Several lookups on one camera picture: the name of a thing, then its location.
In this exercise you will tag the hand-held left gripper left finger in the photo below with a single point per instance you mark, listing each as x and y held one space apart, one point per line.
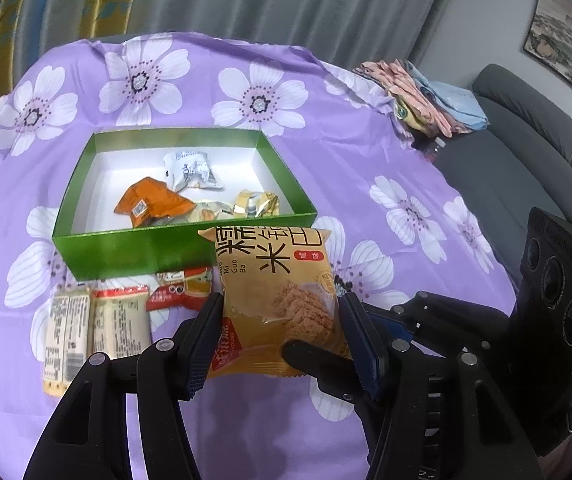
201 355

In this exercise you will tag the orange snack packet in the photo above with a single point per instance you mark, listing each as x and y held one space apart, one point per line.
153 202

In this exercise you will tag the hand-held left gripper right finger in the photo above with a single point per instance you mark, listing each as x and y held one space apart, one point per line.
366 345

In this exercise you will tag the green cardboard box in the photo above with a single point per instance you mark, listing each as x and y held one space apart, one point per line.
131 252

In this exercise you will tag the pile of folded cloths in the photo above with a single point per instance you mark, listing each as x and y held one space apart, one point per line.
426 100

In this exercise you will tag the small red snack packet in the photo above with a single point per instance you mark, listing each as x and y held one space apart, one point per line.
181 290

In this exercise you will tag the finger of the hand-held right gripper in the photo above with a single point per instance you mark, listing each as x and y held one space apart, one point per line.
321 365
446 325

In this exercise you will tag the grey curtain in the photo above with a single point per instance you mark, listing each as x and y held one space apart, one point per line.
291 0

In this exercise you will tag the white and blue snack packet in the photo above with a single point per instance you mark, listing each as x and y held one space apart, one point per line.
188 170

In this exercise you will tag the purple floral tablecloth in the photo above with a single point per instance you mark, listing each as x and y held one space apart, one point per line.
326 135

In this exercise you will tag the yellow rice cracker packet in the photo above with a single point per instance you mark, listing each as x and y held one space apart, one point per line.
266 290

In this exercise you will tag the grey sofa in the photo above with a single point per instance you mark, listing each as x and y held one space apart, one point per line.
526 135

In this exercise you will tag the red-edged beige snack packet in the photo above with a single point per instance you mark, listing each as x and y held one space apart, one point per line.
118 322

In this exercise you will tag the beige cracker packet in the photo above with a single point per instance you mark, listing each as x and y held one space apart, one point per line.
66 340

